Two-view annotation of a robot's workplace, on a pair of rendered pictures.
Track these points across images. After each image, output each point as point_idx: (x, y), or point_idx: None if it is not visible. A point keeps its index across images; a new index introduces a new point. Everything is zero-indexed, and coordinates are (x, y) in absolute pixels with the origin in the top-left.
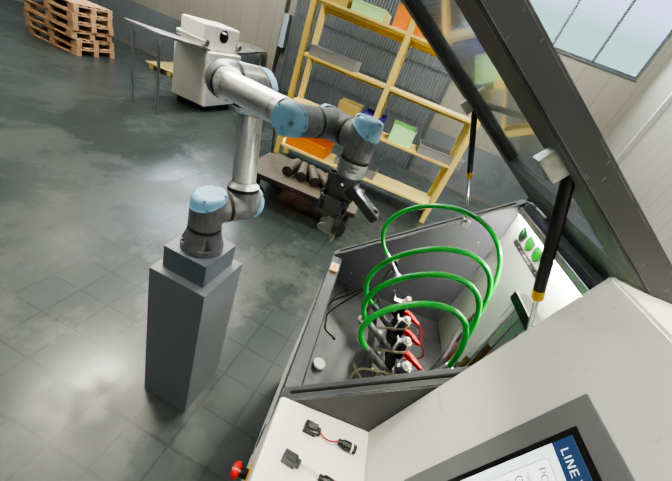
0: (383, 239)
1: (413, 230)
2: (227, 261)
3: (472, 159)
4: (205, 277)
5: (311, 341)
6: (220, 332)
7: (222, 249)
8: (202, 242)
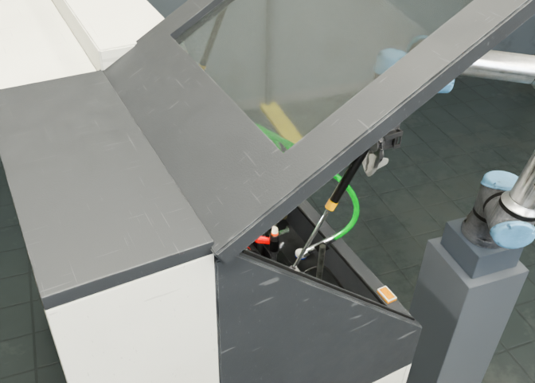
0: (348, 224)
1: (349, 292)
2: (466, 261)
3: (341, 177)
4: (443, 233)
5: (314, 218)
6: (434, 349)
7: (471, 241)
8: (470, 211)
